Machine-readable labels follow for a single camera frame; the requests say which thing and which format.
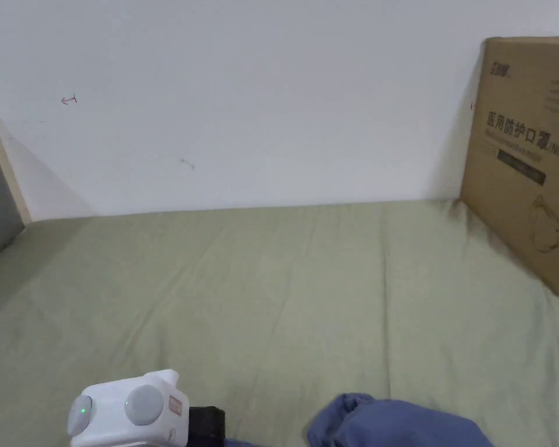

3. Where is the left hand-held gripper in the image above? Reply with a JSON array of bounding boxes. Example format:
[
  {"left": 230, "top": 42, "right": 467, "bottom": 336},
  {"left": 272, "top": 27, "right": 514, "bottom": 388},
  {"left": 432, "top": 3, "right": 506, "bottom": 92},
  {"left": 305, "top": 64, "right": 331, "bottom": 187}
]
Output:
[{"left": 67, "top": 369, "right": 227, "bottom": 447}]

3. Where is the dark blue shirt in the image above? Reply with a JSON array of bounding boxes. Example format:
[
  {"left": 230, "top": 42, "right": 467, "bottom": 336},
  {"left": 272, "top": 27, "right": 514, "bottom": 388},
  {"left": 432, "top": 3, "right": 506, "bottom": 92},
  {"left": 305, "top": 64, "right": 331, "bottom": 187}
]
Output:
[{"left": 223, "top": 393, "right": 497, "bottom": 447}]

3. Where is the bed with pale green sheet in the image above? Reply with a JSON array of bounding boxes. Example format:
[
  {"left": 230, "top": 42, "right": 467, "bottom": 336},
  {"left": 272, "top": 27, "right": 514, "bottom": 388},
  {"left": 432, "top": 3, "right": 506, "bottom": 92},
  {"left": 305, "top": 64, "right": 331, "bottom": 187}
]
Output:
[{"left": 0, "top": 197, "right": 559, "bottom": 447}]

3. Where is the brown cardboard carton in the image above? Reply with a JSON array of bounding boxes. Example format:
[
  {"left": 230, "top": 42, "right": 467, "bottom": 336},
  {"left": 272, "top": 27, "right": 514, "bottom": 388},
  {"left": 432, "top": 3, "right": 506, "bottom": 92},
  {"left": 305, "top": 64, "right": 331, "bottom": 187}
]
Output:
[{"left": 459, "top": 36, "right": 559, "bottom": 310}]

